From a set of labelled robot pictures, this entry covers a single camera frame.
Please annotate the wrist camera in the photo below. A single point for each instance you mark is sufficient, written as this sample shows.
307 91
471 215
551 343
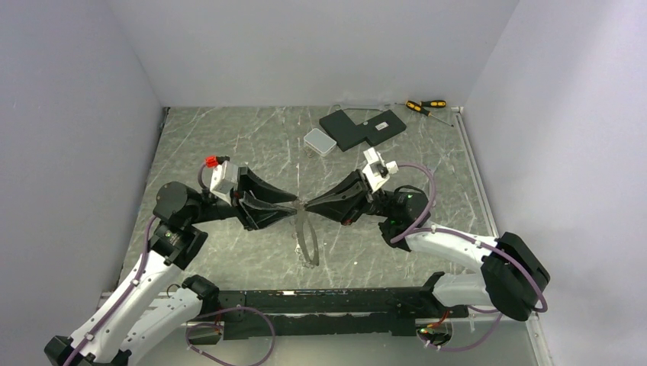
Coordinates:
376 171
224 176

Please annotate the white rectangular box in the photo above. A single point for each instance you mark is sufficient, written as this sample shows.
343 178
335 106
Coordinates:
319 142

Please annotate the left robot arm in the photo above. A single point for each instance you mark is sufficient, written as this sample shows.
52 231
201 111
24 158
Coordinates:
116 333

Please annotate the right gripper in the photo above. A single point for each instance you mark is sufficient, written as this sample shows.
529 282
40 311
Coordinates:
346 202

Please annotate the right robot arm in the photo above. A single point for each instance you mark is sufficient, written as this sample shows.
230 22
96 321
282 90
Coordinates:
503 274

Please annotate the black rectangular box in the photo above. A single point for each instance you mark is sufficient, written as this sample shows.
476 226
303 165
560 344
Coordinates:
383 127

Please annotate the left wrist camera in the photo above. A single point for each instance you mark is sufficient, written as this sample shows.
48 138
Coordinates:
224 176

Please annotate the black base frame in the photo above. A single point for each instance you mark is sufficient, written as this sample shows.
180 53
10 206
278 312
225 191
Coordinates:
398 311

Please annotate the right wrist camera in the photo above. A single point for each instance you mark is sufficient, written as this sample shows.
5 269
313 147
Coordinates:
376 171

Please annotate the yellow black screwdriver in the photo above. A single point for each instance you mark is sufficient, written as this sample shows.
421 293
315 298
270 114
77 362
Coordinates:
437 104
429 112

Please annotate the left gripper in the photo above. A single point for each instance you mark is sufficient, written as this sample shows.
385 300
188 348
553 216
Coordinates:
258 213

